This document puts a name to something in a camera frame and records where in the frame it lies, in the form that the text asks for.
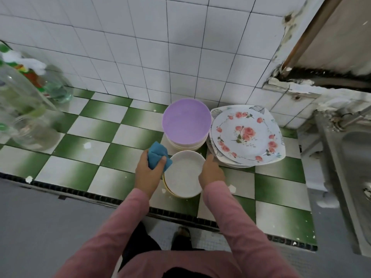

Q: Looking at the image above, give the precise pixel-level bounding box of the person's right forearm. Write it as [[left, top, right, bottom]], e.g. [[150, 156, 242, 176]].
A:
[[202, 180, 302, 278]]

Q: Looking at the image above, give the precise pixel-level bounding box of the blue cleaning cloth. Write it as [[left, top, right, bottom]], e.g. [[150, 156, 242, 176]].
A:
[[146, 141, 174, 172]]

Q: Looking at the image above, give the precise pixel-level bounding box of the clear bottle with green liquid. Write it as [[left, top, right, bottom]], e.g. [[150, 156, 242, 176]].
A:
[[39, 65, 74, 109]]

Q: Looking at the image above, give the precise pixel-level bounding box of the stack of white bowls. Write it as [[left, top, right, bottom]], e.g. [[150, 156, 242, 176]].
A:
[[163, 150, 206, 198]]

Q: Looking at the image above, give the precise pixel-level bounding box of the person's left hand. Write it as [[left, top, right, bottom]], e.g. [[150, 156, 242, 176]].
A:
[[134, 149, 168, 199]]

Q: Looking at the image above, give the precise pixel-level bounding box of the large clear plastic bottle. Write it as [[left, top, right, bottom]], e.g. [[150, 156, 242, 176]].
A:
[[0, 62, 61, 152]]

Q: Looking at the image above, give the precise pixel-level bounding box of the weathered wooden board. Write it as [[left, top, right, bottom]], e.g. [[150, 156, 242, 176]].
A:
[[279, 0, 371, 92]]

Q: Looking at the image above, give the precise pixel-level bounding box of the stainless steel sink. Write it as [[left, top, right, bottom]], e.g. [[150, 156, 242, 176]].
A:
[[313, 110, 371, 258]]

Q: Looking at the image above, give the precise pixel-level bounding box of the person's right leg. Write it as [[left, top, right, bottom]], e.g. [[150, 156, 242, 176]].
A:
[[171, 225, 205, 253]]

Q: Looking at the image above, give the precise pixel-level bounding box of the floral plate stack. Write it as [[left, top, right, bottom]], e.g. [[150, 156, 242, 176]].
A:
[[206, 106, 287, 169]]

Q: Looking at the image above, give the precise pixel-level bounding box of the chrome faucet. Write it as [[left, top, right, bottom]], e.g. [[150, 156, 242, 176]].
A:
[[337, 108, 371, 130]]

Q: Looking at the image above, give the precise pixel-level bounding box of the purple plastic bowl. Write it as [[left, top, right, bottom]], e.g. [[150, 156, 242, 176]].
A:
[[161, 98, 213, 152]]

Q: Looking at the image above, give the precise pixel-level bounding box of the person's left forearm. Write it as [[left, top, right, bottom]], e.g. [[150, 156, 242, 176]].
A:
[[55, 188, 151, 278]]

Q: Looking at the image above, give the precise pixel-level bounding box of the person's leg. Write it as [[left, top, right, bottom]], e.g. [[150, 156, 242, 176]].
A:
[[117, 221, 163, 271], [171, 225, 205, 253]]

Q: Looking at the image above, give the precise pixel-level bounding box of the person's right hand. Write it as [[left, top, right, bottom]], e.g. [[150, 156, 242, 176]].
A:
[[198, 154, 227, 191]]

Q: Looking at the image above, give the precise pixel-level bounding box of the person's left leg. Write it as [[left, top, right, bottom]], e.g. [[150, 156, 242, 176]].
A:
[[117, 221, 163, 271]]

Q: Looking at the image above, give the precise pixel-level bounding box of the green checkered tile countertop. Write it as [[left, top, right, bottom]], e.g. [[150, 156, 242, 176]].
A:
[[0, 85, 318, 253]]

